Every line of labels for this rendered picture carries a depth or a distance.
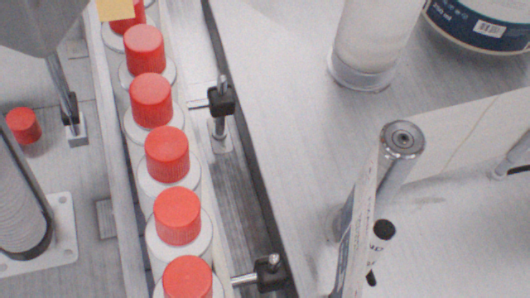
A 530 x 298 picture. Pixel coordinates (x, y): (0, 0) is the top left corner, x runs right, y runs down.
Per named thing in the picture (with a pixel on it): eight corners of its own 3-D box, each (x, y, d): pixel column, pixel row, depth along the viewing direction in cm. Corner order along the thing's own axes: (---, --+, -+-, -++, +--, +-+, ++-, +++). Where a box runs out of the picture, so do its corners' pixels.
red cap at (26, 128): (48, 128, 71) (41, 113, 69) (30, 148, 70) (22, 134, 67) (25, 117, 72) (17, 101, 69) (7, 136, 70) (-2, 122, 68)
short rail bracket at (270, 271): (280, 306, 63) (296, 269, 52) (224, 320, 61) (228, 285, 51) (272, 278, 64) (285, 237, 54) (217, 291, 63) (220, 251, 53)
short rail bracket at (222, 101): (233, 142, 73) (238, 85, 63) (210, 146, 72) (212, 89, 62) (227, 122, 74) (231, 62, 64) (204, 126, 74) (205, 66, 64)
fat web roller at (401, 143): (378, 243, 62) (440, 156, 46) (339, 252, 61) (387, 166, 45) (363, 206, 64) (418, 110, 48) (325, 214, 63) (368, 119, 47)
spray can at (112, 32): (167, 142, 66) (155, 16, 49) (121, 145, 65) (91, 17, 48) (166, 105, 69) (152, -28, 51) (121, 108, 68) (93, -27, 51)
